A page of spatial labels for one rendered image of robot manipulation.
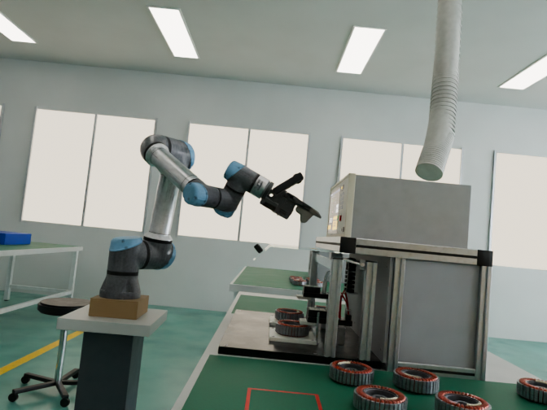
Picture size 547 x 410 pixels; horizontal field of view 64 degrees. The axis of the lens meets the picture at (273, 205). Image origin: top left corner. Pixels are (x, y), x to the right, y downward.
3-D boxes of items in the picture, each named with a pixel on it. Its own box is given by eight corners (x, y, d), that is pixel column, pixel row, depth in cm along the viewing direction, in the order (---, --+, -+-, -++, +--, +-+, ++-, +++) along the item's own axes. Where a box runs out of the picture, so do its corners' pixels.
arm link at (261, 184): (260, 176, 157) (260, 172, 149) (272, 182, 157) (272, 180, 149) (250, 194, 156) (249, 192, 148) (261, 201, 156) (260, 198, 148)
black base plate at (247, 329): (217, 354, 126) (218, 346, 126) (235, 314, 189) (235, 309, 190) (381, 369, 126) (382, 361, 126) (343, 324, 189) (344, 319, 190)
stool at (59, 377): (-9, 400, 254) (4, 303, 258) (37, 373, 304) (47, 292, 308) (85, 409, 254) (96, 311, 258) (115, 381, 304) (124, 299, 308)
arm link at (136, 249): (100, 268, 169) (104, 233, 170) (131, 268, 179) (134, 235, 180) (117, 272, 161) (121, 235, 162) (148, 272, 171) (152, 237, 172)
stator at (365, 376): (382, 385, 111) (383, 370, 111) (349, 390, 105) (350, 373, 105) (352, 371, 120) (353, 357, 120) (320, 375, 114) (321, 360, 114)
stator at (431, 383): (401, 377, 119) (402, 363, 119) (444, 389, 112) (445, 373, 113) (385, 386, 110) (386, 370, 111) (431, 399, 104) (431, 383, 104)
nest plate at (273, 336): (269, 340, 138) (269, 336, 138) (269, 330, 153) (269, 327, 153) (316, 345, 138) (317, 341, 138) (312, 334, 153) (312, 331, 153)
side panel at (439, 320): (387, 372, 124) (395, 257, 126) (383, 368, 127) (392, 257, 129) (485, 381, 124) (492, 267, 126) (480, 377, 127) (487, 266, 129)
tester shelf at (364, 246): (339, 252, 126) (340, 236, 126) (315, 246, 194) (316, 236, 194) (492, 267, 126) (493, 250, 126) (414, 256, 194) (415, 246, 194)
